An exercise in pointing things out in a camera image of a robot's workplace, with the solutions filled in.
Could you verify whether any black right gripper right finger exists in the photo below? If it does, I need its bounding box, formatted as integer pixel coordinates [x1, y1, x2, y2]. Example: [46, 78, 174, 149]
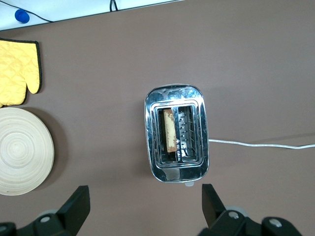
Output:
[196, 183, 303, 236]

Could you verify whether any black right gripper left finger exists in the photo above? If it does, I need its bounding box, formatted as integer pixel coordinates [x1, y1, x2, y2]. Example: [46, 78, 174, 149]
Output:
[0, 185, 91, 236]

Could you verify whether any round light wooden plate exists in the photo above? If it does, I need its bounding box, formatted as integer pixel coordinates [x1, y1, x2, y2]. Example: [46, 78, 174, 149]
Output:
[0, 107, 55, 197]

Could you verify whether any toast slice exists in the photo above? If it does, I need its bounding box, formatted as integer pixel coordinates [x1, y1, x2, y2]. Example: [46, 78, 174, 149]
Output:
[162, 109, 177, 153]

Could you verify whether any chrome two-slot toaster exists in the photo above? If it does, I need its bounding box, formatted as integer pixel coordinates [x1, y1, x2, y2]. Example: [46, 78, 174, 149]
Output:
[144, 84, 210, 187]

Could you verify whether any brown table cover sheet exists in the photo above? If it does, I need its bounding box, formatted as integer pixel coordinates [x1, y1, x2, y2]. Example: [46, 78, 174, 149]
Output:
[0, 0, 315, 236]

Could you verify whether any yellow quilted oven mitt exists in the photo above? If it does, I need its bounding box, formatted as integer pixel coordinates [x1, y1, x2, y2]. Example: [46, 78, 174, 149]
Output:
[0, 38, 44, 109]

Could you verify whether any blue round cap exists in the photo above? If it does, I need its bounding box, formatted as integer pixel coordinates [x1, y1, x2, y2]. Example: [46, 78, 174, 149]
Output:
[14, 9, 31, 25]

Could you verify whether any white toaster power cable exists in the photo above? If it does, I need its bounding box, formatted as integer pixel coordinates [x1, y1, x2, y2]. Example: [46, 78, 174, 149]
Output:
[208, 139, 315, 150]

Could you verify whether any thin black cable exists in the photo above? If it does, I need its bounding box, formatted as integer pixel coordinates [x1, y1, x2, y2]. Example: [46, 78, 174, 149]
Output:
[24, 11, 54, 23]

